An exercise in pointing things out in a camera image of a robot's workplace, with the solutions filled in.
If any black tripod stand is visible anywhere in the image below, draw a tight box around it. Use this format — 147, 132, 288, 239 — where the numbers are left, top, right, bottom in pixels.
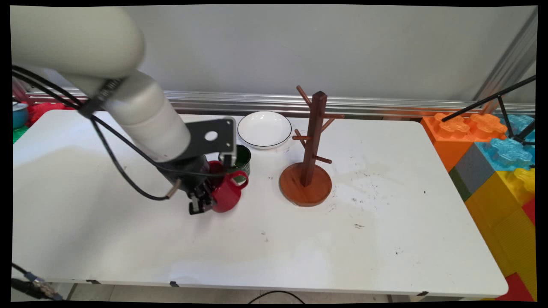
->
441, 74, 537, 145

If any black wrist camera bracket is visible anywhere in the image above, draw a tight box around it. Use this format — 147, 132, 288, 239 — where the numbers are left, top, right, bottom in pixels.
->
177, 117, 238, 166

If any orange giant toy brick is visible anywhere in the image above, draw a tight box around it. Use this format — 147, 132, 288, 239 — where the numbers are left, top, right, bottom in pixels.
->
420, 112, 508, 172

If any black cable with metal connector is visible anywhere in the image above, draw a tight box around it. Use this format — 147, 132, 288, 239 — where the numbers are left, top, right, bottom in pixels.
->
12, 263, 66, 301

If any red giant toy brick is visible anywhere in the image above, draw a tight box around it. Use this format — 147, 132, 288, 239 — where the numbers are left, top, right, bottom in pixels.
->
496, 273, 535, 302

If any red ceramic mug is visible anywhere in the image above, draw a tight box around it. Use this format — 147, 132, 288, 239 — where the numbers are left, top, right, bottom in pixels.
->
207, 160, 250, 213

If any black cable to camera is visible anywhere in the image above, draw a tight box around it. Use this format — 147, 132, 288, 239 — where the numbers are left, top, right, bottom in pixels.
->
12, 64, 227, 177

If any teal bowl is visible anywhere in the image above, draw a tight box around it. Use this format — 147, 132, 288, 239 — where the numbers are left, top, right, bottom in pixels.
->
12, 101, 30, 130

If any black cable on floor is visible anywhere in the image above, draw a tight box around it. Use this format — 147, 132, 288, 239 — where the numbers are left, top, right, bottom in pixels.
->
247, 290, 306, 305

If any aluminium frame post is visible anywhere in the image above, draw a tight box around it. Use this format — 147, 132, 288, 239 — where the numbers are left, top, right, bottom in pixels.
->
473, 8, 538, 104

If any white plate with black rim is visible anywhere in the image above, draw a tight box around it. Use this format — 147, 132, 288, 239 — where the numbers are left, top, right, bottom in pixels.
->
237, 110, 293, 150

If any dark green mug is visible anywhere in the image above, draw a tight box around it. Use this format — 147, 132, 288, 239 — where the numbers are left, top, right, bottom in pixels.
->
226, 144, 252, 184

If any black cable to gripper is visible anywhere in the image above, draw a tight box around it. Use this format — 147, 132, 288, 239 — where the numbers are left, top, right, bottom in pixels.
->
89, 115, 181, 201

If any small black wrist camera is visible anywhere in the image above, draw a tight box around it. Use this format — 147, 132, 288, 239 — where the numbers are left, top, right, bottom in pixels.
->
220, 145, 238, 168

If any blue giant toy brick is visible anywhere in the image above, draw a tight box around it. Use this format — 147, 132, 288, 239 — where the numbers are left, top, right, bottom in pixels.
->
474, 113, 536, 172

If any aluminium rail along wall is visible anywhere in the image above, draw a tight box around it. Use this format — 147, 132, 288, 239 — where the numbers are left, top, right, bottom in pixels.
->
26, 88, 536, 116

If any yellow giant toy brick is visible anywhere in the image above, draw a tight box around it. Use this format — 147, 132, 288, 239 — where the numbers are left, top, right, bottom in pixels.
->
464, 167, 538, 301

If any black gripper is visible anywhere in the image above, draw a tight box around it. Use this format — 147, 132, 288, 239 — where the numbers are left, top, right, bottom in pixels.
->
156, 154, 215, 216

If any grey cable clamp ring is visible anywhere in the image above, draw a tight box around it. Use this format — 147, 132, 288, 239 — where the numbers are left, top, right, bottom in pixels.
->
77, 78, 125, 120

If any grey giant toy brick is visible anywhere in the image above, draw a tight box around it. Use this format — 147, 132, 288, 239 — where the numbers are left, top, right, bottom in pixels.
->
453, 143, 497, 195

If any brown wooden mug tree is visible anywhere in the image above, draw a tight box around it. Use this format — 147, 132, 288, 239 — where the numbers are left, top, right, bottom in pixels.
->
279, 85, 345, 208

